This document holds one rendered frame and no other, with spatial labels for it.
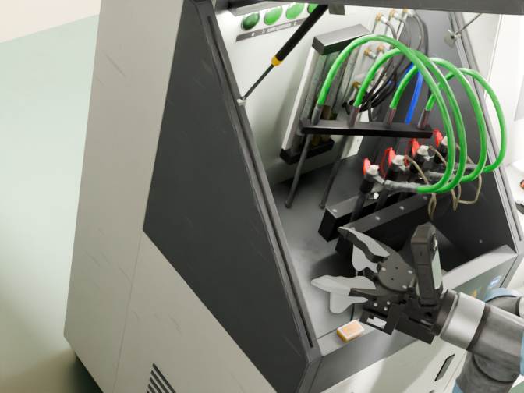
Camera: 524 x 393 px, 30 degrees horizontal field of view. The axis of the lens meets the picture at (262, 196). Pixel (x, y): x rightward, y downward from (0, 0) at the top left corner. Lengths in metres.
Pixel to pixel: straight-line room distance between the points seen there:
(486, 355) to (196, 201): 0.85
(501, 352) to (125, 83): 1.12
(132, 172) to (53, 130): 1.53
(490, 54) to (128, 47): 0.82
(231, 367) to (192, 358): 0.17
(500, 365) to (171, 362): 1.18
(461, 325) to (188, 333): 1.03
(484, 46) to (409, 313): 1.01
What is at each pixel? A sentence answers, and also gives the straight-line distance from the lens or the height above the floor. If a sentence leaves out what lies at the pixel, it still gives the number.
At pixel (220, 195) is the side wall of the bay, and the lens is 2.01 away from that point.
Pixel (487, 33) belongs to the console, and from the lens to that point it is 2.32.
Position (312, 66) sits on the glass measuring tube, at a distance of 2.25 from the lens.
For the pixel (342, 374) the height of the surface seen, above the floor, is 0.82.
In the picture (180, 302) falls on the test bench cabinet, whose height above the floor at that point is 0.72.
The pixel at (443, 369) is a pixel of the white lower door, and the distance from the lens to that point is 2.61.
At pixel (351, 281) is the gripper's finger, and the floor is 1.47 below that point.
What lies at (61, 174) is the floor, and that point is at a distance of 3.63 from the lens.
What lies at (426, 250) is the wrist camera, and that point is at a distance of 1.39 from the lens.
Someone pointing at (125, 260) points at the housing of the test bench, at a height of 0.64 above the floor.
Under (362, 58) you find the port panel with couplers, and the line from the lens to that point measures 2.39.
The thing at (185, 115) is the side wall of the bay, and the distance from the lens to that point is 2.03.
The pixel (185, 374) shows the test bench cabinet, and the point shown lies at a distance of 2.42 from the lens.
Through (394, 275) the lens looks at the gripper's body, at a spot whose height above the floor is 1.47.
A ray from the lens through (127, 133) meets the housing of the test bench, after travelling 2.27.
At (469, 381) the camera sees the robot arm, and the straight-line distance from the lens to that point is 1.52.
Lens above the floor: 2.46
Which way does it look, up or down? 42 degrees down
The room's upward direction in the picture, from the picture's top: 16 degrees clockwise
